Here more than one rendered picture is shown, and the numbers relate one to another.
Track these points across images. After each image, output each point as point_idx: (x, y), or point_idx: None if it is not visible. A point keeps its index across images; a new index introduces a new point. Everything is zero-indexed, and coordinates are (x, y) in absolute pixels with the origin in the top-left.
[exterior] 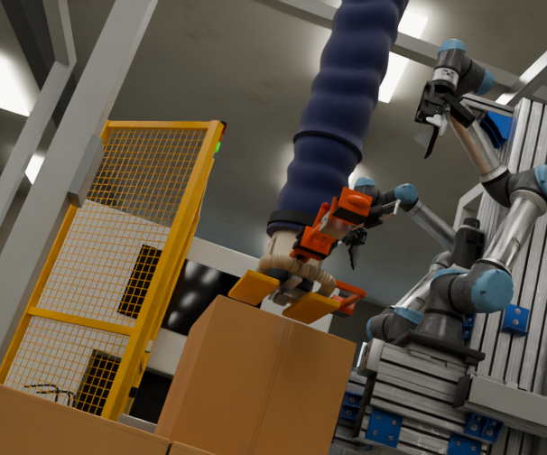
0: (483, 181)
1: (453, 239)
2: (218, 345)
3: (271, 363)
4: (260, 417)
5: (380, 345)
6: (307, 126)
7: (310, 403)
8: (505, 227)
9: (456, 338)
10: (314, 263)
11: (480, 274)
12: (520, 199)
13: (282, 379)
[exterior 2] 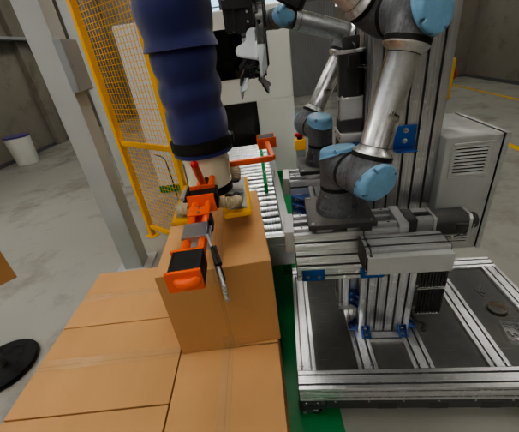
0: (348, 20)
1: (341, 33)
2: (176, 303)
3: (216, 297)
4: (227, 323)
5: (291, 235)
6: (146, 45)
7: (254, 304)
8: (380, 101)
9: (350, 210)
10: (221, 172)
11: (359, 176)
12: (394, 52)
13: (229, 301)
